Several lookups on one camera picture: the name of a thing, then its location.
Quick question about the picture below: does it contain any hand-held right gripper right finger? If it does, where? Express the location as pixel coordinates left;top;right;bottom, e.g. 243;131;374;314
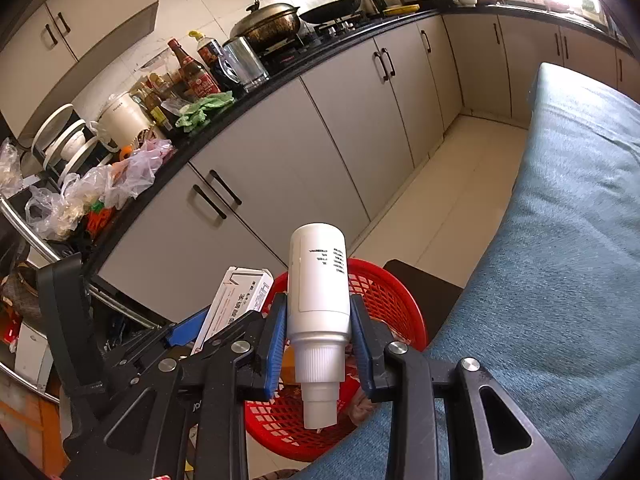
350;294;573;480

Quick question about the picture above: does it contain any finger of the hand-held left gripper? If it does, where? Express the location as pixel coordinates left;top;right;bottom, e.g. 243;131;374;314
192;309;263;356
102;310;210;361

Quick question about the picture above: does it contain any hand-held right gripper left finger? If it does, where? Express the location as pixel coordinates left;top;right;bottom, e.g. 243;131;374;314
62;294;288;480

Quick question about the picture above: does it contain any white cardboard box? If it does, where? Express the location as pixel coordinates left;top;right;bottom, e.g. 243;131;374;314
191;266;275;356

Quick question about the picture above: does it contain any white plastic bottle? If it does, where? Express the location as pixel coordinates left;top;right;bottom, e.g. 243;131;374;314
287;222;351;431

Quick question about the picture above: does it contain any red plastic basket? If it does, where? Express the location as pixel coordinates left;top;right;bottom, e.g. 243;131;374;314
243;258;429;463

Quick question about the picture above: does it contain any brown patterned bag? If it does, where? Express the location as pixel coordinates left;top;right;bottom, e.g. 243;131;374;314
0;265;43;326

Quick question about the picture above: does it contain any dark stool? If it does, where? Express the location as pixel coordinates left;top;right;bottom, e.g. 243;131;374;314
382;259;466;348

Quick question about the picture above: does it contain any orange plastic object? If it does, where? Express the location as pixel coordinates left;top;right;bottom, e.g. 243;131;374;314
85;200;121;237

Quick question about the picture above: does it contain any pinkish clear plastic bag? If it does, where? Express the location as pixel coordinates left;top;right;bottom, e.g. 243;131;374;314
102;139;173;208

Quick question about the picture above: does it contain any stack of white plates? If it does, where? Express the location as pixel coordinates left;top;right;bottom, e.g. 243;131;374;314
31;104;113;173

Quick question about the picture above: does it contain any row of grey base cabinets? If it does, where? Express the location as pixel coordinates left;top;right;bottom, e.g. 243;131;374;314
97;12;640;326

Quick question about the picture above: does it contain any white electric cooker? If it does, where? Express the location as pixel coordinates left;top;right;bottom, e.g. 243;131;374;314
95;91;153;153

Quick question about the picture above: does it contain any green cloth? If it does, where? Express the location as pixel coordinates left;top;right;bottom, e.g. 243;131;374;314
175;91;236;133

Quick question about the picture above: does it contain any cluster of small condiment bottles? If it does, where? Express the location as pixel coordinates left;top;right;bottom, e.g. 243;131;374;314
130;72;182;127

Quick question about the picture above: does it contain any blue table cloth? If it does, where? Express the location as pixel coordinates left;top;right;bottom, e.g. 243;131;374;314
295;62;640;480

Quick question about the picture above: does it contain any red label sauce bottle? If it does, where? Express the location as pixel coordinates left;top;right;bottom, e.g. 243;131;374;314
167;37;221;101

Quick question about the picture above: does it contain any black kitchen countertop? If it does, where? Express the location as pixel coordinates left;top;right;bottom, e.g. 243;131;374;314
75;2;636;271

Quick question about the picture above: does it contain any glass mug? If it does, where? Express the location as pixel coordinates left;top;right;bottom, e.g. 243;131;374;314
220;36;271;92

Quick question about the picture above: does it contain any yellow cap soy bottle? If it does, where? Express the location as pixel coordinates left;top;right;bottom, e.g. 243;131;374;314
189;30;246;96

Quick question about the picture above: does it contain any gas stove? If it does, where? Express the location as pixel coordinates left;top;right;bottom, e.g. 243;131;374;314
260;12;386;61

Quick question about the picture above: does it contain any steel wok with lid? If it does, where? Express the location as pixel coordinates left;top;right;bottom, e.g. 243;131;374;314
230;0;302;51

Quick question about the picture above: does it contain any black frying pan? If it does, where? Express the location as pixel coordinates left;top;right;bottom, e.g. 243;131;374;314
298;0;383;25

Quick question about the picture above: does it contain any grey wall cabinet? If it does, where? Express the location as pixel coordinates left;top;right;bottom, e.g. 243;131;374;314
0;0;160;141

